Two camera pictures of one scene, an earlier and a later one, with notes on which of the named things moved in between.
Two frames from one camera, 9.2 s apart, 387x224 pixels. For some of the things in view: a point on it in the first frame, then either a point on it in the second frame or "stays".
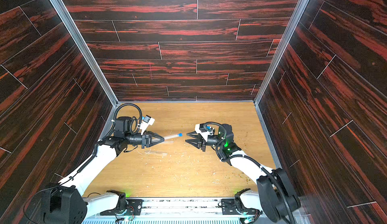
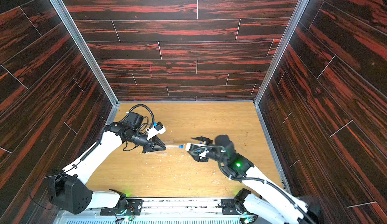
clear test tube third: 157,152 stays
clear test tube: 171,136 -> 172,147
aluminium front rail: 180,211 stays
